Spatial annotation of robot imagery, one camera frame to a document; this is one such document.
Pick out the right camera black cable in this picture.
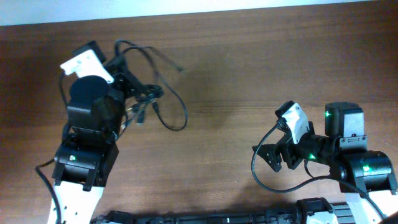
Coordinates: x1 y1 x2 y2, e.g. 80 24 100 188
250 123 386 222

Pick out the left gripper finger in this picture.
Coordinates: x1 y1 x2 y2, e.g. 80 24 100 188
126 73 149 100
104 54 129 75

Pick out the left camera black cable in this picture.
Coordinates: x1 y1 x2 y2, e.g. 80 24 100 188
34 71 71 224

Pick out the camera black cable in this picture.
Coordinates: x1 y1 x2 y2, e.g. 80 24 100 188
34 71 71 224
250 123 386 222

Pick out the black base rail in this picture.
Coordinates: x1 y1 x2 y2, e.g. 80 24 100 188
91 198 355 224

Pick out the black USB cable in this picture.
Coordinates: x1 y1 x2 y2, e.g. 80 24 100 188
113 39 189 132

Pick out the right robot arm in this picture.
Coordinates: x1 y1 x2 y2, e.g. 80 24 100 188
251 101 397 223

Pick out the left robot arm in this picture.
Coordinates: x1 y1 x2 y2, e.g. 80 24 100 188
48 50 157 223

